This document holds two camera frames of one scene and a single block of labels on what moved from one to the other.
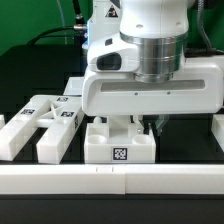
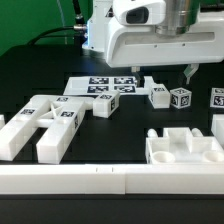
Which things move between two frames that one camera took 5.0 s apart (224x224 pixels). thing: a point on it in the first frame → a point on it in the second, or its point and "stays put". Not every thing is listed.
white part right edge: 217,129 stays put
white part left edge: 2,121 stays put
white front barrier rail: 112,179 stays put
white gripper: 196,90 → 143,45
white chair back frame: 61,115 stays put
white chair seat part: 117,142 → 182,145
